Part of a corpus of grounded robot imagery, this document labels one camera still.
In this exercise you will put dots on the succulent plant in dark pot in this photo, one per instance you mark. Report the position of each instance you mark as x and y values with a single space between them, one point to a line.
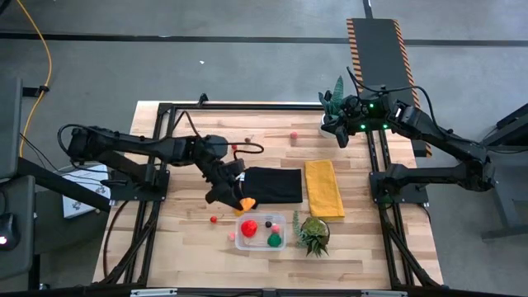
314 233

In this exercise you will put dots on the black folded cloth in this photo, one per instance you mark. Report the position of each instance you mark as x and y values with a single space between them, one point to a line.
276 185

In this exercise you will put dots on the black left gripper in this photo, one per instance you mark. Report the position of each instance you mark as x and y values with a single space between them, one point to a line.
220 187

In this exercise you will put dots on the dark red toy cherry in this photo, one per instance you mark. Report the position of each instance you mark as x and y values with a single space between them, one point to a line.
248 140

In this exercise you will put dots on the orange toy pumpkin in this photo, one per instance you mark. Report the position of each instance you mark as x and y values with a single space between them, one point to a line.
248 203

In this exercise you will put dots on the black aluminium rig frame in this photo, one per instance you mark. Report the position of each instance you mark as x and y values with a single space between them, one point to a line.
247 106

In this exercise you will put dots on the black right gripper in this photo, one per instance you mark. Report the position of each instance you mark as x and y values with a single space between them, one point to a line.
350 113

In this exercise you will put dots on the red toy bell pepper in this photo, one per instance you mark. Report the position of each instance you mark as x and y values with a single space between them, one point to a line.
249 228

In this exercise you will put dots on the yellow folded cloth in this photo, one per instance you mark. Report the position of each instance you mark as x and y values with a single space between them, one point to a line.
323 189

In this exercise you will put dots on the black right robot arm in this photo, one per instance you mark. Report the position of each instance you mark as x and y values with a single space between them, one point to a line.
445 148

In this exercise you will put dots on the black table stand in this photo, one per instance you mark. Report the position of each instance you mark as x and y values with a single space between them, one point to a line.
507 128

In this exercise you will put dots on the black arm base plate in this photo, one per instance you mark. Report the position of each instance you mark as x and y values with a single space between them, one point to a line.
123 191
412 194

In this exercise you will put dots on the white paper sheet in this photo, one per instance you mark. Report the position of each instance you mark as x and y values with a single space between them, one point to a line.
82 198

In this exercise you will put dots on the snake plant in white pot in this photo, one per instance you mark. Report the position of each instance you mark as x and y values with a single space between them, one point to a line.
336 99

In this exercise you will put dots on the black computer mouse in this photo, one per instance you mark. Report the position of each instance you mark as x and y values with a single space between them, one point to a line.
6 233

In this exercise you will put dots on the silver mounting bracket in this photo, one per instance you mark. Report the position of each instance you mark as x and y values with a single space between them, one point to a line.
152 293
383 293

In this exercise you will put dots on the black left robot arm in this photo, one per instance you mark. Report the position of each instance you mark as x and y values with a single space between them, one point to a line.
123 144

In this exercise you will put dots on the green toy bell pepper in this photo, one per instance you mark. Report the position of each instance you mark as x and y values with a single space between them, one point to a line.
274 240

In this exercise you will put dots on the grey desk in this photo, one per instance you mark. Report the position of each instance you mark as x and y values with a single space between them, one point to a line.
10 123

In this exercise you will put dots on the clear plastic tupperware container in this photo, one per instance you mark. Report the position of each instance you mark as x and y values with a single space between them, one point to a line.
260 244

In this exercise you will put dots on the black hazard-striped floor ramp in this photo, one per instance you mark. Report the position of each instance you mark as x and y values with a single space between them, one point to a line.
379 53

